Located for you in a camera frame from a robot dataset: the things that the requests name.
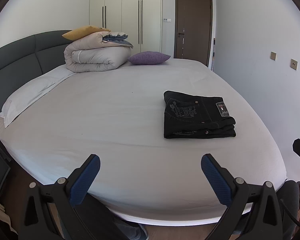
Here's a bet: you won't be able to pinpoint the black denim pants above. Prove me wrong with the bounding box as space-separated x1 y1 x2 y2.
164 90 236 139

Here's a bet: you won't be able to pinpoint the white flat pillow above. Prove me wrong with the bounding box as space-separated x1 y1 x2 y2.
0 64 74 128

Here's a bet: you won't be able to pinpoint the dark grey padded headboard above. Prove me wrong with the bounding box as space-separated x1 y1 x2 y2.
0 30 70 112

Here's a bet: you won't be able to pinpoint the folded beige duvet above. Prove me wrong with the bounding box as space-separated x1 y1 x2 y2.
64 32 133 73

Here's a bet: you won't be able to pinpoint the dark brown door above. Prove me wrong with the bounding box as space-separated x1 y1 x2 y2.
174 0 213 66

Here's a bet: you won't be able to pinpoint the purple cushion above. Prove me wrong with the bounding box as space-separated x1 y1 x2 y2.
128 51 170 65

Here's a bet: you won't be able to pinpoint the mustard yellow cushion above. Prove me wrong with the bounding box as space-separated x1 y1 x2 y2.
62 25 110 41

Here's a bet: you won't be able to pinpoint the folded blue grey cloth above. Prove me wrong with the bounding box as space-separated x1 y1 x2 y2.
102 34 132 46

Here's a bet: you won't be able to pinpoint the cream built-in wardrobe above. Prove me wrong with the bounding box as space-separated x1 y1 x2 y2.
89 0 162 54

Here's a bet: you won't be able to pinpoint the lower beige wall socket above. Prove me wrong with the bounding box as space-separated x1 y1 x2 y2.
290 59 298 70

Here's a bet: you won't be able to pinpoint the beige wall socket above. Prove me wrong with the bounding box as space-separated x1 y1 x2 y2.
290 59 298 70
270 51 277 61

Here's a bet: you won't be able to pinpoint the upper beige wall socket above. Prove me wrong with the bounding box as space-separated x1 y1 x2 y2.
270 51 277 61

